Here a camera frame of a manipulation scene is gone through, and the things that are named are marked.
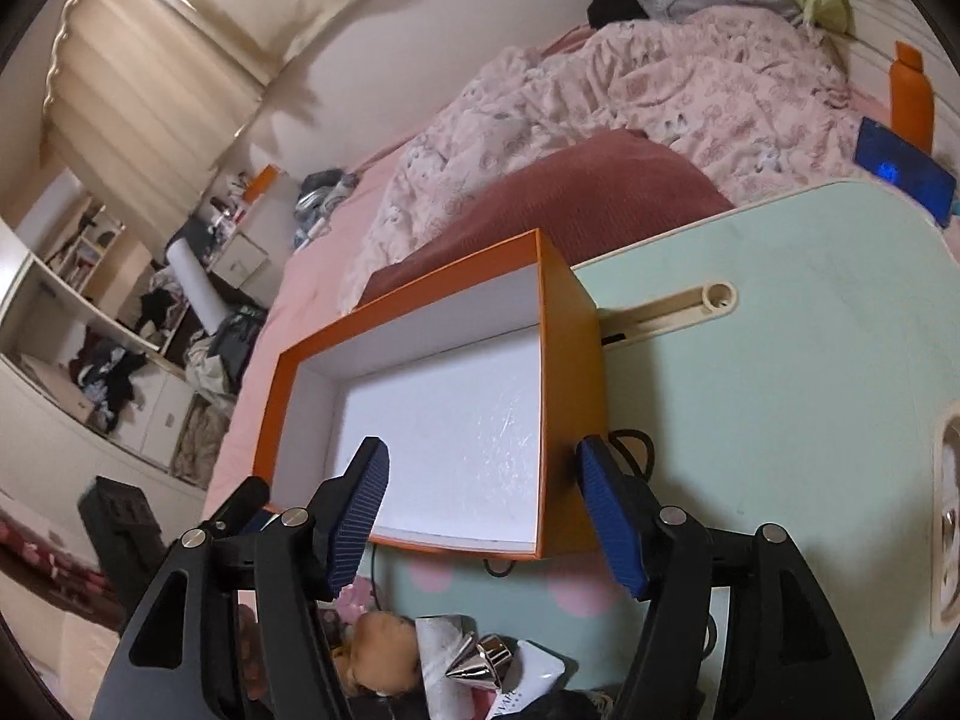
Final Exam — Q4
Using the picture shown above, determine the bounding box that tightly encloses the brown burger plush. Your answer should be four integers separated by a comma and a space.
334, 611, 423, 697

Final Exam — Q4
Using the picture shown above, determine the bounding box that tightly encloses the silver foil cone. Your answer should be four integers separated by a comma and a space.
444, 634, 514, 691

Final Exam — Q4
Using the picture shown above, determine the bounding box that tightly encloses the white paper roll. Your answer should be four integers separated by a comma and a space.
166, 238, 229, 337

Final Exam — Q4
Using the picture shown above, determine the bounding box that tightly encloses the white bedside drawer cabinet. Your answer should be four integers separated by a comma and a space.
208, 232, 268, 289

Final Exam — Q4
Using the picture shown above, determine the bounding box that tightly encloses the orange cardboard box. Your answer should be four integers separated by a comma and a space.
254, 229, 607, 561

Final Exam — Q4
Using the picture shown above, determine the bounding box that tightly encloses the grey clothes heap on bed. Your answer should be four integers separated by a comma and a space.
293, 167, 359, 250

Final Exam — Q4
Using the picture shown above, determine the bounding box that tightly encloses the beige curtain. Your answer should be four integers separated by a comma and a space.
40, 0, 362, 242

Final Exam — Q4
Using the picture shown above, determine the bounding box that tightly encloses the blue smartphone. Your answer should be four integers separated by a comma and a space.
854, 117, 957, 229

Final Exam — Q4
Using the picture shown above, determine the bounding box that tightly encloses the maroon cushion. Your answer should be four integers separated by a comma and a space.
359, 130, 734, 304

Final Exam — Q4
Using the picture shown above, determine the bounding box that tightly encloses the pink floral blanket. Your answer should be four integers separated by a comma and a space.
338, 7, 862, 312

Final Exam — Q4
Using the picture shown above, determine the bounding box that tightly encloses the orange water bottle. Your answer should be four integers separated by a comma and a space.
889, 41, 935, 154

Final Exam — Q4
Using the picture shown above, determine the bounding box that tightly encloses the black clothing on bed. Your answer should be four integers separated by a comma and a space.
587, 0, 647, 29

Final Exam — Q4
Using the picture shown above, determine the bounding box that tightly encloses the black cable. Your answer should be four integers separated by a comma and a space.
478, 427, 718, 720

